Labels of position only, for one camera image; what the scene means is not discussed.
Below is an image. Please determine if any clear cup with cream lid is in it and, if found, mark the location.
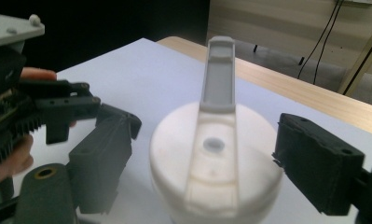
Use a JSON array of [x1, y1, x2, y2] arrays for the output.
[[148, 35, 284, 224]]

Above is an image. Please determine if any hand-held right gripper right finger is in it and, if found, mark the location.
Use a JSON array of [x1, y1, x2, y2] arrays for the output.
[[271, 112, 366, 217]]

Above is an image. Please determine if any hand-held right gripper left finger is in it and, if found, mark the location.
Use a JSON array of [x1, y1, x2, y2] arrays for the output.
[[66, 118, 134, 216]]

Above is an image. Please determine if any beige wall post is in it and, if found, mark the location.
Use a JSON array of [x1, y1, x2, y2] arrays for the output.
[[338, 18, 372, 96]]

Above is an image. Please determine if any black cable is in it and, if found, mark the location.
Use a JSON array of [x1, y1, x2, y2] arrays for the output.
[[297, 0, 341, 79], [312, 0, 345, 86]]

